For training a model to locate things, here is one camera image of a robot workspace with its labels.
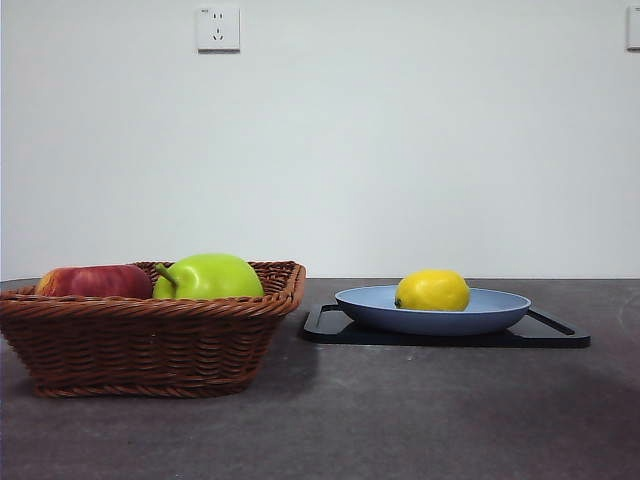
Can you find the white wall socket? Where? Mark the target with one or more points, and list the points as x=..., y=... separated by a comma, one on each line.
x=218, y=30

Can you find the red apple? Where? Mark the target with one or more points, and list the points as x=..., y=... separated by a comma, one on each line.
x=95, y=282

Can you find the black flat tray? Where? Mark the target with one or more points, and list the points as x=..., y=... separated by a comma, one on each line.
x=447, y=341

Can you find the green apple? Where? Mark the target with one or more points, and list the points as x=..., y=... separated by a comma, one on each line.
x=215, y=277

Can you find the yellow lemon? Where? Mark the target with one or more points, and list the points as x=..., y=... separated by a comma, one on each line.
x=432, y=290

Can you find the brown wicker basket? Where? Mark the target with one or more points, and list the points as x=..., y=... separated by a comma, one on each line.
x=150, y=345

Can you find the blue round plate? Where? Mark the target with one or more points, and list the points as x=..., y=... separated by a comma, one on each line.
x=432, y=322

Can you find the white wall plate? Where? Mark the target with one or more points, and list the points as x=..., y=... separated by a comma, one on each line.
x=634, y=30

